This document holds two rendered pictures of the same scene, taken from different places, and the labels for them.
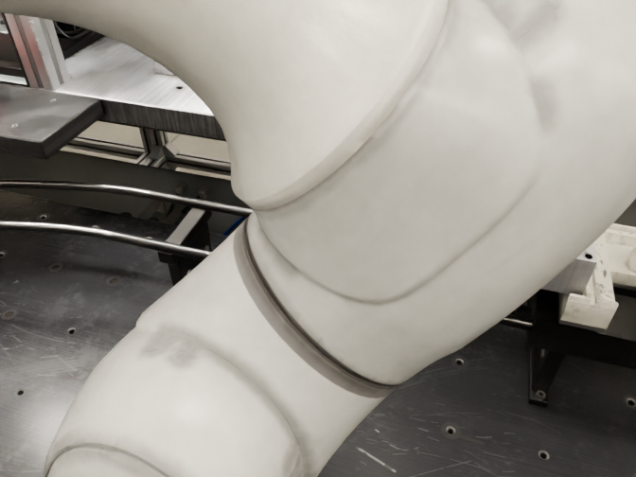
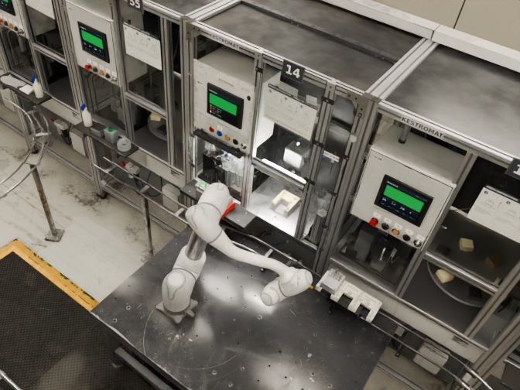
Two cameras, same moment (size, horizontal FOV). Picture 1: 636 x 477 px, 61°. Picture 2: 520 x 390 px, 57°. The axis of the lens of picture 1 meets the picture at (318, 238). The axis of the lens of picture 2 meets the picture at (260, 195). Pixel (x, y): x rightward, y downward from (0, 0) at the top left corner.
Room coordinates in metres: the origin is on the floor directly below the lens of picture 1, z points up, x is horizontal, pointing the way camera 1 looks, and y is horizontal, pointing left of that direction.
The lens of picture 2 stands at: (-1.29, -0.15, 3.19)
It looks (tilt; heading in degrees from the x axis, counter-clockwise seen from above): 44 degrees down; 13
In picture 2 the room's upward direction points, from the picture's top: 7 degrees clockwise
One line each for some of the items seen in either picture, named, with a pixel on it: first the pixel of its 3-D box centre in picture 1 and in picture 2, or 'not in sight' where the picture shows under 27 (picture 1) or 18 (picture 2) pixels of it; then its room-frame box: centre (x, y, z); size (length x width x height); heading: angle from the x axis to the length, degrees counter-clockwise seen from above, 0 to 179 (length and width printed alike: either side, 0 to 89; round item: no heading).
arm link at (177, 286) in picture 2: not in sight; (176, 288); (0.12, 0.59, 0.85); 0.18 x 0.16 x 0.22; 2
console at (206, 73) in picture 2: not in sight; (234, 100); (0.97, 0.61, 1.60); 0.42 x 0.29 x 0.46; 73
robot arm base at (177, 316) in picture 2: not in sight; (179, 305); (0.10, 0.57, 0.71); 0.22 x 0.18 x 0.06; 73
